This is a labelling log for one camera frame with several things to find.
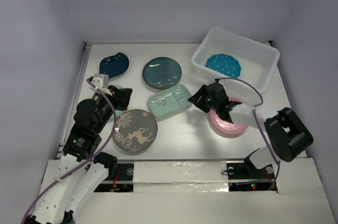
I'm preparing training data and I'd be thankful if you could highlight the white plastic bin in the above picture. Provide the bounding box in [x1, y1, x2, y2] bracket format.
[191, 27, 280, 93]

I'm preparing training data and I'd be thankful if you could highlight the aluminium side rail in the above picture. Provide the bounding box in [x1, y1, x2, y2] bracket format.
[54, 41, 92, 160]

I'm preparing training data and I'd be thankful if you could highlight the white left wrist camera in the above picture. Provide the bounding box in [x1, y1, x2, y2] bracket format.
[90, 73, 109, 88]

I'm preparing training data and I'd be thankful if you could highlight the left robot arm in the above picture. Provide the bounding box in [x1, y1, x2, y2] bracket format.
[21, 79, 157, 223]

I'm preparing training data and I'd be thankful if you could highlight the dark teal round plate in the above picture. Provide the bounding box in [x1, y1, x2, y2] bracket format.
[142, 57, 182, 89]

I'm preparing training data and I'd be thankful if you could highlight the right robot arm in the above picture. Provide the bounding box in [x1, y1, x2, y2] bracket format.
[110, 81, 314, 179]

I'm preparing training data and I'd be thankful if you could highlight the blue scalloped dotted plate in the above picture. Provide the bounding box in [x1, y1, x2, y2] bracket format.
[205, 53, 241, 78]

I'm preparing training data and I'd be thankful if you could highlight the mint rectangular divided plate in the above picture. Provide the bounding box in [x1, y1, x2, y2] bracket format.
[147, 85, 192, 118]

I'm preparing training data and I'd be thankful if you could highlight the pink round plate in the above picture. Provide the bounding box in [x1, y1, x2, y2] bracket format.
[208, 110, 248, 137]

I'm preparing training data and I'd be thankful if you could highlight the grey reindeer round plate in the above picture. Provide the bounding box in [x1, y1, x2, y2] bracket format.
[113, 109, 158, 153]

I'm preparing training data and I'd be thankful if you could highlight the dark blue leaf-shaped plate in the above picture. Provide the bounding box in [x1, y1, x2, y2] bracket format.
[99, 52, 129, 79]

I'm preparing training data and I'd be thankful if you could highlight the mint green flower plate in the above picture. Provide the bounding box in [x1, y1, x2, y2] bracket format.
[108, 85, 133, 117]

